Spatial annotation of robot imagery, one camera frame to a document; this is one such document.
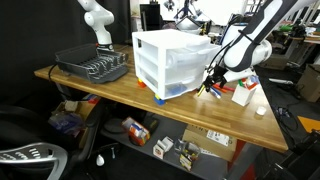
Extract blue plastic item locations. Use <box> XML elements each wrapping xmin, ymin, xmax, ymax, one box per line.
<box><xmin>165</xmin><ymin>83</ymin><xmax>188</xmax><ymax>97</ymax></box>

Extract blue plastic bag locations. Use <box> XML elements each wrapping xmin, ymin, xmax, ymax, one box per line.
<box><xmin>47</xmin><ymin>112</ymin><xmax>85</xmax><ymax>136</ymax></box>

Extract white floor item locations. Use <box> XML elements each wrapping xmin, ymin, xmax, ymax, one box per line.
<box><xmin>95</xmin><ymin>154</ymin><xmax>105</xmax><ymax>167</ymax></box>

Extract grey dish rack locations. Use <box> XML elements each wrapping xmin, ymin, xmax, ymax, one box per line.
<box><xmin>54</xmin><ymin>43</ymin><xmax>130</xmax><ymax>84</ymax></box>

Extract black monitor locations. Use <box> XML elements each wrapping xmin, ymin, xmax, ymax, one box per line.
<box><xmin>139</xmin><ymin>3</ymin><xmax>164</xmax><ymax>32</ymax></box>

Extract brown cardboard box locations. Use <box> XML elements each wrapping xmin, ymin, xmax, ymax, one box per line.
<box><xmin>268</xmin><ymin>53</ymin><xmax>289</xmax><ymax>71</ymax></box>
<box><xmin>294</xmin><ymin>63</ymin><xmax>320</xmax><ymax>103</ymax></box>

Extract orange white box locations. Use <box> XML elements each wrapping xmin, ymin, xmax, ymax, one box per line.
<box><xmin>121</xmin><ymin>116</ymin><xmax>151</xmax><ymax>147</ymax></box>

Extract black floor cables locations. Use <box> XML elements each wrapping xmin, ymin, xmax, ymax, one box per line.
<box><xmin>271</xmin><ymin>103</ymin><xmax>301</xmax><ymax>141</ymax></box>

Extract large labelled cardboard box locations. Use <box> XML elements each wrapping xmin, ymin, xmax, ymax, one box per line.
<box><xmin>181</xmin><ymin>124</ymin><xmax>238</xmax><ymax>163</ymax></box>

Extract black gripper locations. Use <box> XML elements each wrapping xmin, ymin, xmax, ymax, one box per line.
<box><xmin>200</xmin><ymin>65</ymin><xmax>230</xmax><ymax>96</ymax></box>

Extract yellow marker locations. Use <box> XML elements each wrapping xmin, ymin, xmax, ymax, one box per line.
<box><xmin>196</xmin><ymin>84</ymin><xmax>205</xmax><ymax>98</ymax></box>

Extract clear jar with items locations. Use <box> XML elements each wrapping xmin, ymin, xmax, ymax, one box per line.
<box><xmin>173</xmin><ymin>139</ymin><xmax>202</xmax><ymax>172</ymax></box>

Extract small white box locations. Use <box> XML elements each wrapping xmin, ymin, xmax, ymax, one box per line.
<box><xmin>152</xmin><ymin>135</ymin><xmax>175</xmax><ymax>160</ymax></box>

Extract grey lower shelf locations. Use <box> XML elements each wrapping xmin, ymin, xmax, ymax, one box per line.
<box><xmin>99</xmin><ymin>113</ymin><xmax>264</xmax><ymax>180</ymax></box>

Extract orange toy block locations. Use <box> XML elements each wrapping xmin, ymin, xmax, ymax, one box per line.
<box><xmin>137</xmin><ymin>77</ymin><xmax>148</xmax><ymax>89</ymax></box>

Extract orange floor mat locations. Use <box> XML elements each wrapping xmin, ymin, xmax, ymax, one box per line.
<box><xmin>296</xmin><ymin>115</ymin><xmax>320</xmax><ymax>134</ymax></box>

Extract red table leg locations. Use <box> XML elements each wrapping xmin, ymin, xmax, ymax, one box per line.
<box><xmin>228</xmin><ymin>139</ymin><xmax>258</xmax><ymax>180</ymax></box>

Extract blue yellow toy block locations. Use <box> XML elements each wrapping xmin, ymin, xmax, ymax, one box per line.
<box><xmin>153</xmin><ymin>94</ymin><xmax>167</xmax><ymax>106</ymax></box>

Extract long white item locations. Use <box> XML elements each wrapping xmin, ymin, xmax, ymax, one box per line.
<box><xmin>268</xmin><ymin>77</ymin><xmax>295</xmax><ymax>85</ymax></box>

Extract small white cup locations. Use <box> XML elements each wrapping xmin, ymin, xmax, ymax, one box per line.
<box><xmin>255</xmin><ymin>105</ymin><xmax>268</xmax><ymax>117</ymax></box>

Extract pink marker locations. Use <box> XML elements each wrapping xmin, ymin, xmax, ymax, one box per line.
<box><xmin>219</xmin><ymin>84</ymin><xmax>236</xmax><ymax>93</ymax></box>

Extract black curtain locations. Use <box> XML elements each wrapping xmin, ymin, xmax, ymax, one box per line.
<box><xmin>0</xmin><ymin>0</ymin><xmax>133</xmax><ymax>101</ymax></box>

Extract blue white marker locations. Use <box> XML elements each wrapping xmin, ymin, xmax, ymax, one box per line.
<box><xmin>209</xmin><ymin>89</ymin><xmax>222</xmax><ymax>100</ymax></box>

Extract black office chair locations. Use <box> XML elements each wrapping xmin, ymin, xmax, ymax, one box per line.
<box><xmin>0</xmin><ymin>103</ymin><xmax>103</xmax><ymax>180</ymax></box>

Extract open cardboard box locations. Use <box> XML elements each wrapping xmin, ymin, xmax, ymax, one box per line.
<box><xmin>49</xmin><ymin>94</ymin><xmax>102</xmax><ymax>141</ymax></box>

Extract white plastic drawer unit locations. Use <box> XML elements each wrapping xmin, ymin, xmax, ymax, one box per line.
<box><xmin>131</xmin><ymin>28</ymin><xmax>223</xmax><ymax>101</ymax></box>

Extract black round base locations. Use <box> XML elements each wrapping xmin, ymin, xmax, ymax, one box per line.
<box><xmin>102</xmin><ymin>117</ymin><xmax>127</xmax><ymax>135</ymax></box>

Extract white stationery holder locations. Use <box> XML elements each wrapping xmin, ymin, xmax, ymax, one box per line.
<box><xmin>231</xmin><ymin>83</ymin><xmax>257</xmax><ymax>107</ymax></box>

